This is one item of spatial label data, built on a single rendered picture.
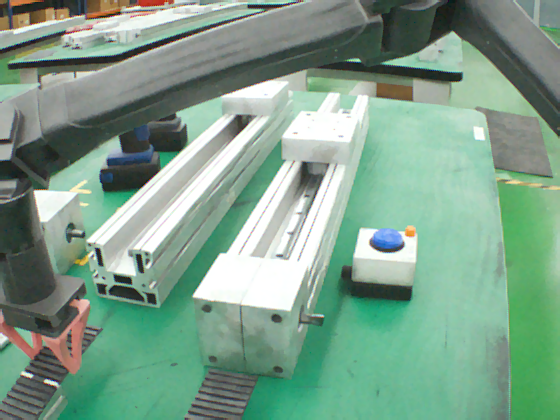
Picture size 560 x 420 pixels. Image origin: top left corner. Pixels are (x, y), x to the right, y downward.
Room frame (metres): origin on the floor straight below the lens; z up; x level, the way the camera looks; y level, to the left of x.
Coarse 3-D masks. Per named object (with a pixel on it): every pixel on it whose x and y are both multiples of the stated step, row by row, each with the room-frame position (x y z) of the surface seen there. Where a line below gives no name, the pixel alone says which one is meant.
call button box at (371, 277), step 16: (368, 240) 0.62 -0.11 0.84; (416, 240) 0.62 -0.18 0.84; (368, 256) 0.58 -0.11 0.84; (384, 256) 0.58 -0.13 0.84; (400, 256) 0.58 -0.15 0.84; (352, 272) 0.61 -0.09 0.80; (368, 272) 0.58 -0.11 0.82; (384, 272) 0.57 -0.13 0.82; (400, 272) 0.57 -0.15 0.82; (352, 288) 0.58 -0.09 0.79; (368, 288) 0.58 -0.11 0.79; (384, 288) 0.57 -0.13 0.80; (400, 288) 0.57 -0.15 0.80
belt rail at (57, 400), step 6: (60, 390) 0.37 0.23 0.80; (54, 396) 0.36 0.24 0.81; (60, 396) 0.37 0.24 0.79; (54, 402) 0.35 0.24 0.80; (60, 402) 0.36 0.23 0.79; (66, 402) 0.37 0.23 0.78; (48, 408) 0.34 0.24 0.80; (54, 408) 0.35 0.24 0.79; (60, 408) 0.36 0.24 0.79; (42, 414) 0.33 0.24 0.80; (48, 414) 0.34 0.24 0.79; (54, 414) 0.34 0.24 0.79
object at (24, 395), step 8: (16, 384) 0.35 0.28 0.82; (8, 392) 0.34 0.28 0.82; (16, 392) 0.34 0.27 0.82; (24, 392) 0.34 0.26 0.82; (32, 392) 0.34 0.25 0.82; (40, 392) 0.34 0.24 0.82; (16, 400) 0.33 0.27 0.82; (24, 400) 0.33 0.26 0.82; (32, 400) 0.33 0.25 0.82; (40, 400) 0.33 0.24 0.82; (48, 400) 0.33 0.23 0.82; (40, 408) 0.32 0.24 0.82
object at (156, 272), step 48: (288, 96) 1.29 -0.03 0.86; (192, 144) 0.94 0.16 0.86; (240, 144) 0.93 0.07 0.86; (144, 192) 0.73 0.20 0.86; (192, 192) 0.73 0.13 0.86; (240, 192) 0.91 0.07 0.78; (96, 240) 0.58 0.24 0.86; (144, 240) 0.58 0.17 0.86; (192, 240) 0.68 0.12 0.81; (96, 288) 0.58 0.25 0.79; (144, 288) 0.56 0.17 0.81
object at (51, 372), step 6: (30, 366) 0.38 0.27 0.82; (36, 366) 0.38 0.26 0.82; (42, 366) 0.38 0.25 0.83; (48, 366) 0.38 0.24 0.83; (54, 366) 0.38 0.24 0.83; (30, 372) 0.37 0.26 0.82; (36, 372) 0.37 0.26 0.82; (42, 372) 0.37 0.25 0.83; (48, 372) 0.37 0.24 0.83; (54, 372) 0.37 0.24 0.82; (60, 372) 0.37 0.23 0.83; (66, 372) 0.37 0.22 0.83; (48, 378) 0.36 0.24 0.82; (54, 378) 0.36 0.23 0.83; (60, 378) 0.36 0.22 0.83; (60, 384) 0.36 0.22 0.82
